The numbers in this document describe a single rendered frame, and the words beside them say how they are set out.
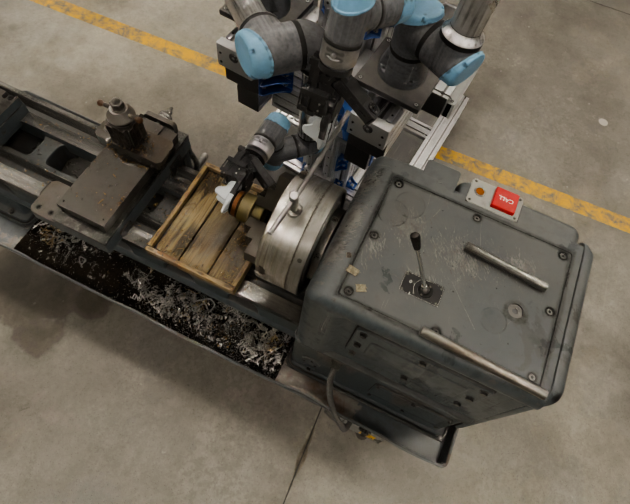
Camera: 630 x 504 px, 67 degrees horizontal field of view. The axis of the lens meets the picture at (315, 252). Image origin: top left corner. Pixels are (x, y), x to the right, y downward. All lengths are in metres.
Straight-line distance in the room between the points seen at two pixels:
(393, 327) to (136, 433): 1.50
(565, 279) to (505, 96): 2.32
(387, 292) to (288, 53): 0.61
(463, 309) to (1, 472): 1.97
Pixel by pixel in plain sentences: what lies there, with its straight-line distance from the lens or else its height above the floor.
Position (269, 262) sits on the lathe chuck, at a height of 1.14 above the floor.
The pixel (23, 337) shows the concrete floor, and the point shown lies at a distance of 2.56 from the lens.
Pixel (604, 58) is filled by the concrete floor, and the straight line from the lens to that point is 4.09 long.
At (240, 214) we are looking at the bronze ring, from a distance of 1.30.
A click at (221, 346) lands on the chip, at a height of 0.57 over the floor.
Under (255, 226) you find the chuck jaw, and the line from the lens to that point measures 1.28.
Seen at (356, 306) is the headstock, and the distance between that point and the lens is 1.05.
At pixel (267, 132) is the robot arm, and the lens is 1.43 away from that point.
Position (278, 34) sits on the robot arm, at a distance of 1.23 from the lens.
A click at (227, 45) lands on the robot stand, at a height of 1.12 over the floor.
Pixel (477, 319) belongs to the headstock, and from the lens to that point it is 1.12.
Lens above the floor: 2.23
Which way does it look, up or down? 64 degrees down
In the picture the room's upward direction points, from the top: 12 degrees clockwise
